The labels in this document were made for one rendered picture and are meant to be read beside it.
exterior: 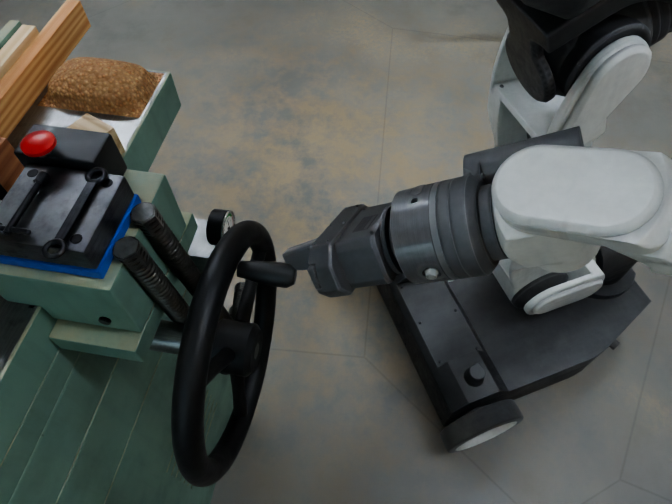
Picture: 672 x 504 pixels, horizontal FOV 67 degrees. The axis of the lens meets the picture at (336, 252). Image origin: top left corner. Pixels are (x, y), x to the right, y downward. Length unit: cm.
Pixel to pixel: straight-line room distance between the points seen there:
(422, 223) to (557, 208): 11
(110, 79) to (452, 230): 49
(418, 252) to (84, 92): 49
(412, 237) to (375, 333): 107
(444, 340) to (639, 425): 58
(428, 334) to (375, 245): 86
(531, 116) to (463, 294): 69
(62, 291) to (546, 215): 41
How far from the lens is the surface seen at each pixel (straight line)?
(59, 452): 68
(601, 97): 72
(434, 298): 133
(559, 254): 44
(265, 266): 49
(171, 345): 60
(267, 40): 243
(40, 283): 52
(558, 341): 140
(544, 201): 38
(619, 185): 38
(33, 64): 80
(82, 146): 53
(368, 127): 199
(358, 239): 44
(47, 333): 60
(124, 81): 73
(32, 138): 53
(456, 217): 41
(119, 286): 49
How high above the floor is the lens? 134
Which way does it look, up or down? 57 degrees down
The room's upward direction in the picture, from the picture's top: straight up
